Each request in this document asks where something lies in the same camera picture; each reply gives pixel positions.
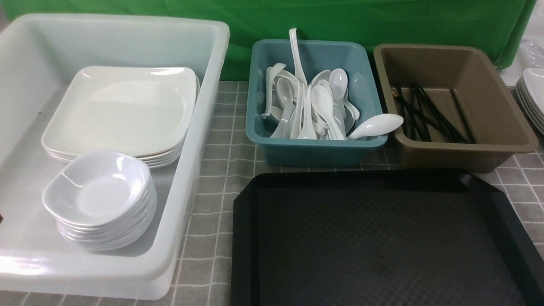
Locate white spoon over bin edge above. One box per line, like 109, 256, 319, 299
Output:
346, 113, 404, 140

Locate stack of white square plates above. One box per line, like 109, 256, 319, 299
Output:
42, 74, 200, 169

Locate stack of white bowls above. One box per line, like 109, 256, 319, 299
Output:
42, 150, 158, 251

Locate black serving tray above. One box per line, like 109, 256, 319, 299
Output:
230, 169, 544, 306

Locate brown plastic bin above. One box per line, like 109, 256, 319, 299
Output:
374, 43, 539, 173

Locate green cloth backdrop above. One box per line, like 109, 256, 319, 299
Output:
1, 0, 536, 81

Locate teal plastic bin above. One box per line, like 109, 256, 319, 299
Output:
246, 39, 388, 168

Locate black chopsticks in bin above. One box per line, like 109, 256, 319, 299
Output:
392, 82, 476, 145

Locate grey checked tablecloth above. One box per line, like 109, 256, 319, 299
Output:
0, 81, 544, 306

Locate white spoons pile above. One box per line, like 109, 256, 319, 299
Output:
261, 63, 362, 141

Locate white plates stack right edge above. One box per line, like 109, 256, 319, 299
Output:
516, 68, 544, 134

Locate large white plastic tub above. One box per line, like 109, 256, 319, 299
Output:
0, 14, 230, 300

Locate upright white spoon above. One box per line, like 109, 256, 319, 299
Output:
289, 28, 308, 85

